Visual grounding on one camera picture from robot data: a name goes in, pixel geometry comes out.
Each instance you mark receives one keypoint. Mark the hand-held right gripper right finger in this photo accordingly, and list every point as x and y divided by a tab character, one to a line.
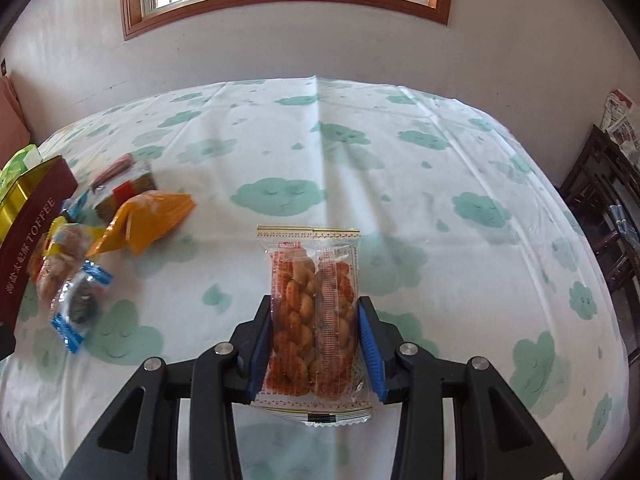
372	360

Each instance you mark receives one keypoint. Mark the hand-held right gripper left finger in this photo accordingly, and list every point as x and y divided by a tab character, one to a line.
260	360

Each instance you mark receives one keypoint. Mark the clear red-print snack packet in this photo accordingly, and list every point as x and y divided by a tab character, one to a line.
310	310

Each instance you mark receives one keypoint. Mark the orange label snack packet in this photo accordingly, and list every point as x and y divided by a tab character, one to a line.
150	215

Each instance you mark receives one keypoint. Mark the yellow clear snack packet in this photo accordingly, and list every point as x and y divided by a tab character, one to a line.
60	260

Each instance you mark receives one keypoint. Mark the maroon and gold tin box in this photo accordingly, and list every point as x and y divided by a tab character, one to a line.
30	240

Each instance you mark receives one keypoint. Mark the cloud print tablecloth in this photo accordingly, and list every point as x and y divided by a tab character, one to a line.
400	200

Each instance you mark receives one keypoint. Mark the grey red-label snack packet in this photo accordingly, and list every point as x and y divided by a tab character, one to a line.
132	185

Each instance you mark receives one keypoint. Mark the pink snack packet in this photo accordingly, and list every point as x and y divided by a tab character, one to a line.
117	165

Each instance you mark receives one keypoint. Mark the dark wooden chair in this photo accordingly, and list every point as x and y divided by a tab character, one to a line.
590	170

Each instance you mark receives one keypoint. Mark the green tissue pack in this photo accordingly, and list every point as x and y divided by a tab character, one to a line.
17	162

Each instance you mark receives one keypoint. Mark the stack of newspapers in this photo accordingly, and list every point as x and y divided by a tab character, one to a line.
617	120

